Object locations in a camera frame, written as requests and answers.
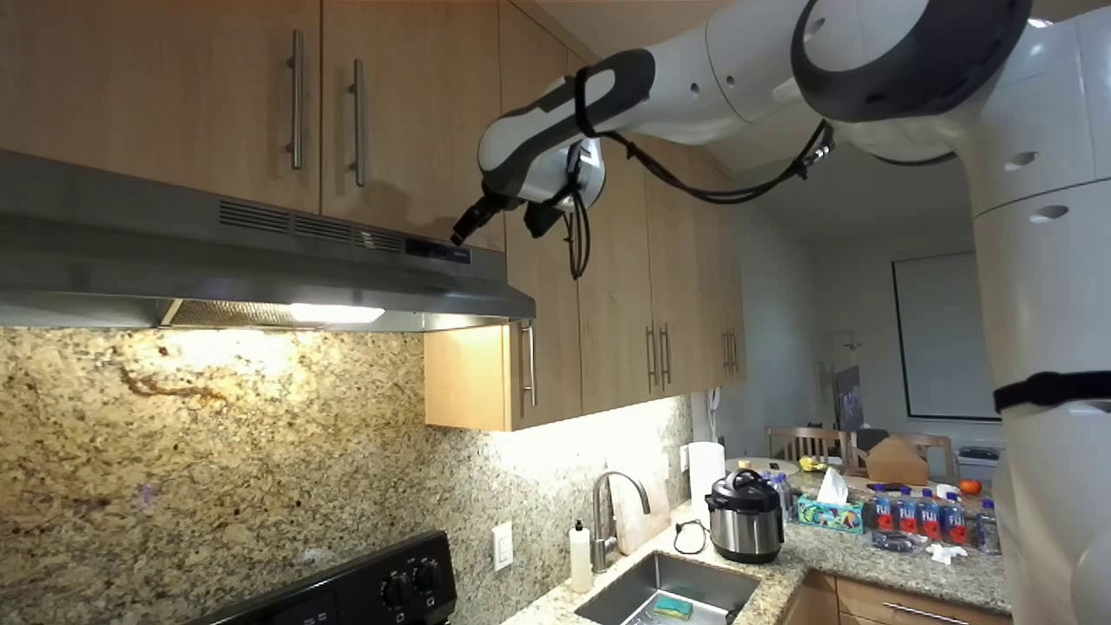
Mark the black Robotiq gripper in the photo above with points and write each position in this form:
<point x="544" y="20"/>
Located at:
<point x="495" y="206"/>

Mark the stainless steel stove hood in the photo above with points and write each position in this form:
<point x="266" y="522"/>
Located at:
<point x="173" y="248"/>

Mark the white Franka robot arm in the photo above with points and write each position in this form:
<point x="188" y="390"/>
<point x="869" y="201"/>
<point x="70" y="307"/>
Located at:
<point x="1042" y="291"/>

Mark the black stove top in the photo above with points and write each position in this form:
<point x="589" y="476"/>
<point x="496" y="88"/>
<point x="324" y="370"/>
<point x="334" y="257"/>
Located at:
<point x="384" y="586"/>

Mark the light wood cabinet door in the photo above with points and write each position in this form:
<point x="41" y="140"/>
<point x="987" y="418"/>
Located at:
<point x="416" y="115"/>
<point x="138" y="80"/>

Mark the chrome kitchen faucet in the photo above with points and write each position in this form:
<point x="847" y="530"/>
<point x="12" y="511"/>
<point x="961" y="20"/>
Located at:
<point x="603" y="522"/>

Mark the white paper towel roll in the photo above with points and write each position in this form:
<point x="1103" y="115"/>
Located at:
<point x="704" y="469"/>

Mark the beige cutting board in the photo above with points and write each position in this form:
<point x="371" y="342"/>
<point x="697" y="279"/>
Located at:
<point x="642" y="530"/>

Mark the white soap bottle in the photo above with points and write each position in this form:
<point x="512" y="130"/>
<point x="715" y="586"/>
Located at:
<point x="579" y="562"/>

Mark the steel and black pressure cooker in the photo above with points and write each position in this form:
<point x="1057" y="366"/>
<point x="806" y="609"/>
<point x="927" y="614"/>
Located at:
<point x="744" y="522"/>

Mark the wooden chair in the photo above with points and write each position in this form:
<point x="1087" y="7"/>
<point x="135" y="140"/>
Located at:
<point x="809" y="444"/>

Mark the stainless steel sink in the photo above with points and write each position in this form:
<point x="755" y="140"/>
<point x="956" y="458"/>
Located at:
<point x="671" y="578"/>

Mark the green sponge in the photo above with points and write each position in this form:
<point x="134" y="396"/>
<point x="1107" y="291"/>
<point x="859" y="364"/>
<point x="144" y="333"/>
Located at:
<point x="665" y="609"/>

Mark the teal tissue box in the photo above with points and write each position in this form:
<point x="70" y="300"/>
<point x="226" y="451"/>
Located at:
<point x="831" y="515"/>

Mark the round wooden board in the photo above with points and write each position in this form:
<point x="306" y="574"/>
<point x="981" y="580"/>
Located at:
<point x="898" y="461"/>

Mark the blue and red bottle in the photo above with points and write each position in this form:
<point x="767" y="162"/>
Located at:
<point x="883" y="515"/>
<point x="907" y="515"/>
<point x="932" y="520"/>
<point x="951" y="522"/>

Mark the wooden base cabinet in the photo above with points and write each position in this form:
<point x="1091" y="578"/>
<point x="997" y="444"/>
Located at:
<point x="843" y="603"/>

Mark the bottle with orange cap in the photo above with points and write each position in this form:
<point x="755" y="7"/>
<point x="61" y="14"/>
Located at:
<point x="974" y="515"/>

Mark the tall light wood wall cabinet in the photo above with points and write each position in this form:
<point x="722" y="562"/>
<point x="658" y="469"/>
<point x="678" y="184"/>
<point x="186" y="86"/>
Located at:
<point x="645" y="291"/>

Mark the white wall outlet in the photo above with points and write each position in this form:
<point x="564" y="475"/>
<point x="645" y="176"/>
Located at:
<point x="501" y="546"/>

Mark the white wall whiteboard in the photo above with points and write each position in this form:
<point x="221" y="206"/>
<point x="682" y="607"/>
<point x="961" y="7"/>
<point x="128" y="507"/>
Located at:
<point x="940" y="336"/>

